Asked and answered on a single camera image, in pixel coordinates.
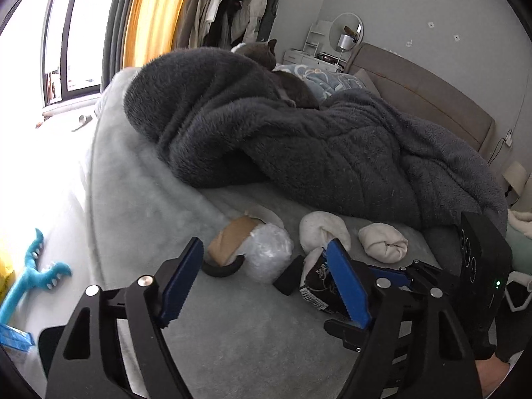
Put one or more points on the mint green cushion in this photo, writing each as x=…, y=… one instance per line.
x=521, y=249

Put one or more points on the patterned blue pillow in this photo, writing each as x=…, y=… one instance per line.
x=324, y=79

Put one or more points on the brown tape roll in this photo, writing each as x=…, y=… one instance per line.
x=228, y=241

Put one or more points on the bed with light grey sheet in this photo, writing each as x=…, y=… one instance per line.
x=166, y=174

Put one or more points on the white hanging jacket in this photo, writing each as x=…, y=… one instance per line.
x=253, y=4

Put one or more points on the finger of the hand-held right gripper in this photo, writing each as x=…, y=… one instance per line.
x=388, y=275
x=345, y=333

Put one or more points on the white sock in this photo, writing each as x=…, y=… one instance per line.
x=382, y=243
x=320, y=228

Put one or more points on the dark grey fleece blanket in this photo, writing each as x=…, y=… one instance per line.
x=291, y=141

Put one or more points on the blue plush toy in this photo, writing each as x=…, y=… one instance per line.
x=29, y=274

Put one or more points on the black curved rubber piece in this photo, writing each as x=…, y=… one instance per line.
x=220, y=272

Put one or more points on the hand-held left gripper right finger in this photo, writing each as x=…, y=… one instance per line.
x=345, y=283

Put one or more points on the black hanging garment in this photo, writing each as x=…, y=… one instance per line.
x=226, y=4

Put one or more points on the blue paper packet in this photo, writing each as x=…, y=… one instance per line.
x=14, y=336

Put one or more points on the black foam block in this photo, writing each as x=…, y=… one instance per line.
x=289, y=278

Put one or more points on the round mirror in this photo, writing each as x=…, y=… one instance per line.
x=353, y=20

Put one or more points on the grey hanging trousers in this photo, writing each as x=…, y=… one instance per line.
x=270, y=12

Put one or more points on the black framed window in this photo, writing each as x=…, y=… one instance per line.
x=33, y=50

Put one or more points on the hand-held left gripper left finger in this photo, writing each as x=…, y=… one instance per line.
x=178, y=283

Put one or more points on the grey cat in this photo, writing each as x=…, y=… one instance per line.
x=259, y=52

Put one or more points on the yellow plastic bag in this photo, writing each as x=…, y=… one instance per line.
x=5, y=278

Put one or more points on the brown padded headboard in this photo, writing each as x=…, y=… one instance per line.
x=415, y=87

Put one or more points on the white dresser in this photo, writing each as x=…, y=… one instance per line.
x=299, y=56

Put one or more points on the person's right forearm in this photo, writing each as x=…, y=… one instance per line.
x=490, y=378

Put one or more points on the grey curtain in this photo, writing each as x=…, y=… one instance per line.
x=120, y=20

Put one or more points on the yellow curtain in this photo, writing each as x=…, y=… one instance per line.
x=153, y=12

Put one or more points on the clear bubble wrap ball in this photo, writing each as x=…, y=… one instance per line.
x=266, y=253

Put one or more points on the black snack packet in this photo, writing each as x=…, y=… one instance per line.
x=320, y=283

